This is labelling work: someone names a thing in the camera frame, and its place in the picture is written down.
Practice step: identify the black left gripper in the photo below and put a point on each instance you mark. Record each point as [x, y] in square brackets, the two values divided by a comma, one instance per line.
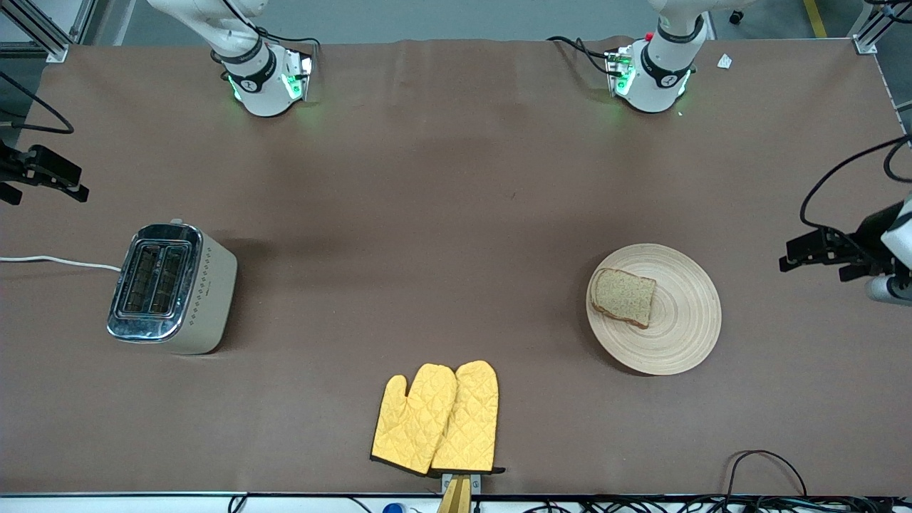
[870, 232]

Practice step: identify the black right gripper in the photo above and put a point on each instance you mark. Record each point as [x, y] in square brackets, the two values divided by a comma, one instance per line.
[10, 169]

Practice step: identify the round wooden plate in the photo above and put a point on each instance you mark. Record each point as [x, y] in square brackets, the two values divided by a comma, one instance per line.
[684, 328]

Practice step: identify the slice of brown toast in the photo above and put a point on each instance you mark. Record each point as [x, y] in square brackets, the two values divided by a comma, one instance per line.
[623, 298]

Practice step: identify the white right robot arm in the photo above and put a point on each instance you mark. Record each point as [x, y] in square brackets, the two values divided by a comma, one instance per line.
[260, 85]

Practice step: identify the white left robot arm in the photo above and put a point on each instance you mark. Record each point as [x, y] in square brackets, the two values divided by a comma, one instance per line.
[662, 78]

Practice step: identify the chrome and beige toaster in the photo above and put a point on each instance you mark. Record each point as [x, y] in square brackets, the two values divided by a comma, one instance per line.
[206, 299]

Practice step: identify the small white paper scrap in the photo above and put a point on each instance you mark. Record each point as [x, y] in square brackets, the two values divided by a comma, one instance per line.
[724, 61]

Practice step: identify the small black round knob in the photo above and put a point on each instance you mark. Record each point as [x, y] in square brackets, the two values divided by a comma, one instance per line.
[736, 16]

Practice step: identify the table cover cloth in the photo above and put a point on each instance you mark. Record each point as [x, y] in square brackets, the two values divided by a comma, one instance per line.
[427, 214]

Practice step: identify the yellow quilted oven mitt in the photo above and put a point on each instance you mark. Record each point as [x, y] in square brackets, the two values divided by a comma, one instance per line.
[470, 420]
[410, 427]

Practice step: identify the aluminium frame profile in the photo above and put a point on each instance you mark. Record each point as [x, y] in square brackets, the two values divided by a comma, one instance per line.
[863, 44]
[57, 51]

